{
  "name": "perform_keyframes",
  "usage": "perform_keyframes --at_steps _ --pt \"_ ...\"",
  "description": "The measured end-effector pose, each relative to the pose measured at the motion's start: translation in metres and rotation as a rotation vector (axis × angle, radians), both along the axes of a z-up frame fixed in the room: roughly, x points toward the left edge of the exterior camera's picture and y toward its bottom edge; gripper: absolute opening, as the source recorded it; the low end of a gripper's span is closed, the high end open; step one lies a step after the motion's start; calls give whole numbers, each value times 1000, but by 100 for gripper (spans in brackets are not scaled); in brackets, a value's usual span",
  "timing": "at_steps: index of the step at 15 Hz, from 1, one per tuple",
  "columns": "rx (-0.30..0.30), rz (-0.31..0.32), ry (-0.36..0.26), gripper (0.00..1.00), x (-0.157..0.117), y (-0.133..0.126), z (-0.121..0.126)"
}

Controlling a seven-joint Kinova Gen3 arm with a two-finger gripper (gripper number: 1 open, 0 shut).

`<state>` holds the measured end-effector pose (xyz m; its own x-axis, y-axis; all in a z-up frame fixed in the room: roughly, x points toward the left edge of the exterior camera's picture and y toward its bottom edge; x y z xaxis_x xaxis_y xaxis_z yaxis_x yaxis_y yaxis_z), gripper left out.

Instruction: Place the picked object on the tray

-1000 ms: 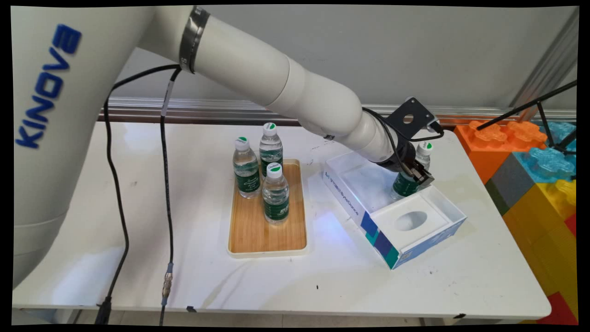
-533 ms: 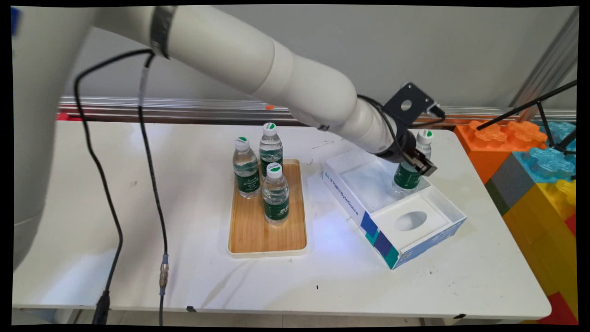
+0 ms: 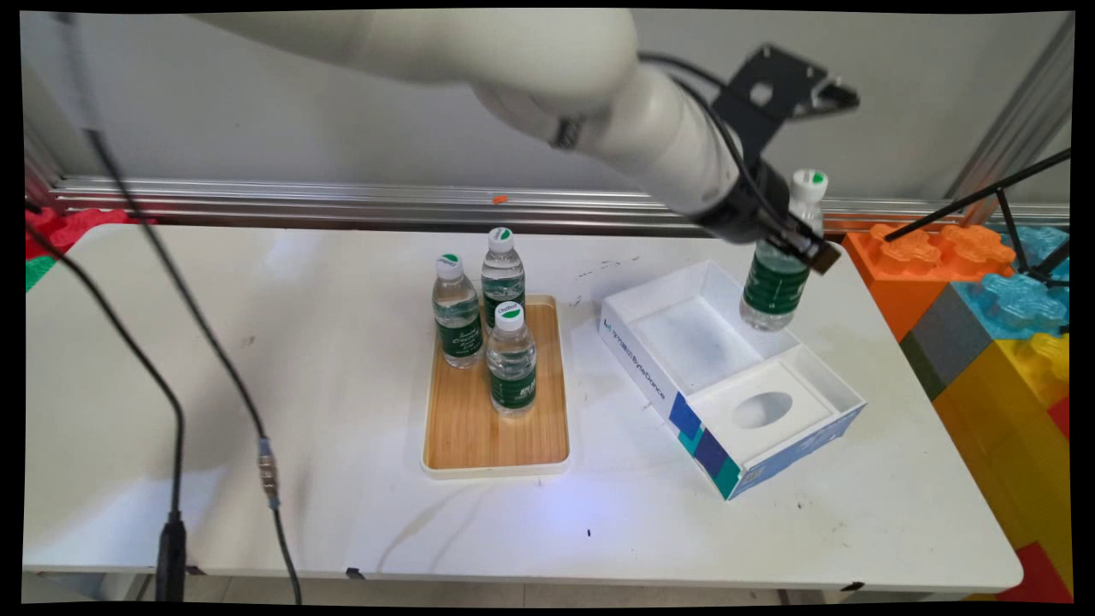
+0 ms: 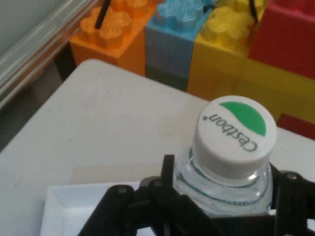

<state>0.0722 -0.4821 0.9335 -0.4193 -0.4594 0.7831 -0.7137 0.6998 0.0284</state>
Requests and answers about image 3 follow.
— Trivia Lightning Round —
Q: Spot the wrist camera with black bracket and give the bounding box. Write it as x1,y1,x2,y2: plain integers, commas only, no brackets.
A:
711,44,861,161

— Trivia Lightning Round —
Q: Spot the blue giant building block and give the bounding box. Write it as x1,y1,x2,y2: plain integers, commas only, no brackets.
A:
950,226,1071,344

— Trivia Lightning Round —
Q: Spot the yellow giant building block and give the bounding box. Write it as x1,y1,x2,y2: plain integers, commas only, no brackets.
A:
932,333,1074,596

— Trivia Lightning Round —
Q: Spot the aluminium rail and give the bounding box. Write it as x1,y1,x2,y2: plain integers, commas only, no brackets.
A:
50,175,1071,238

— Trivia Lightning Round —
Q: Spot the orange giant building block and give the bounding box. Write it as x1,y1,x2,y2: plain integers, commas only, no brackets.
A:
842,223,1018,344

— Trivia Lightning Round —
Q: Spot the red giant building block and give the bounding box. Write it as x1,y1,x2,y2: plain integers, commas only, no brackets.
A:
25,207,157,261
995,540,1074,603

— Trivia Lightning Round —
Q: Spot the grey giant building block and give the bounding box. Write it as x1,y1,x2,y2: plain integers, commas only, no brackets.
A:
899,283,994,402

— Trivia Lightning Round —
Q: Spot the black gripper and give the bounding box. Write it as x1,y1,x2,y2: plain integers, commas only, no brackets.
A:
691,158,844,276

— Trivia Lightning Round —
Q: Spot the aluminium frame post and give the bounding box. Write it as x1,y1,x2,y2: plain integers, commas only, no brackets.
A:
944,12,1075,207

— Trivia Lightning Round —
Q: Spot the black cable with black plug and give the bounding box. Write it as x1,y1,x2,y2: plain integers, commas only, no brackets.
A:
25,224,189,605

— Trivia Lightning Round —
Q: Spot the black tripod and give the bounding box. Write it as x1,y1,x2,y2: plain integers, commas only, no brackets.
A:
883,149,1073,288

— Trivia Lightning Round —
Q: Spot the black cable with metal connector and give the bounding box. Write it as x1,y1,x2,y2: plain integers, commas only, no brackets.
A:
50,12,304,606

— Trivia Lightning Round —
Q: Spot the wooden tray with cream rim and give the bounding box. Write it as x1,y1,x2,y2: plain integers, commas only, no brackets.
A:
422,294,571,477

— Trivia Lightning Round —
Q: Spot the white cardboard box blue print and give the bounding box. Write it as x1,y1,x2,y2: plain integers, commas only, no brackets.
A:
596,258,869,503

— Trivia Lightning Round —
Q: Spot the green label water bottle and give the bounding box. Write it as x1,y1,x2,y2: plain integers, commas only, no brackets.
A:
431,252,485,370
739,168,830,334
485,300,539,418
480,226,527,331

